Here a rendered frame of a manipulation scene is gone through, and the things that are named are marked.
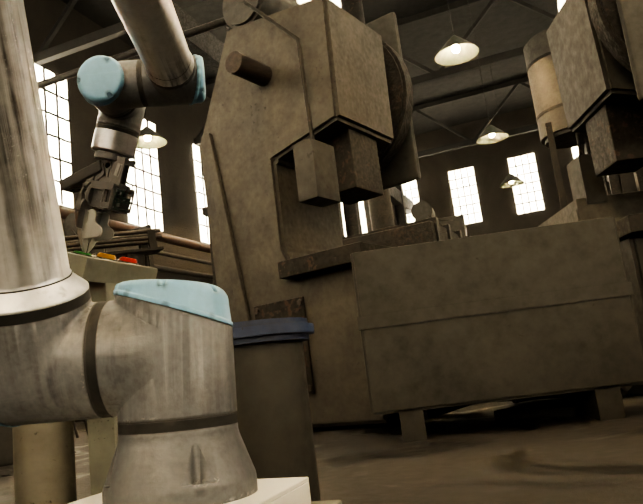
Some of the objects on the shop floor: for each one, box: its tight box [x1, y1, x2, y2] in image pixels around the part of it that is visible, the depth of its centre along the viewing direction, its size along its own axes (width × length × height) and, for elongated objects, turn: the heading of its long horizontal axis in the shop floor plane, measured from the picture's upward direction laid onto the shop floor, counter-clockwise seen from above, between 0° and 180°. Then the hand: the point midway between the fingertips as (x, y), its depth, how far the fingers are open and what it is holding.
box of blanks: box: [350, 217, 643, 443], centre depth 283 cm, size 103×83×77 cm
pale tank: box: [523, 29, 619, 210], centre depth 872 cm, size 92×92×450 cm
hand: (84, 246), depth 136 cm, fingers closed
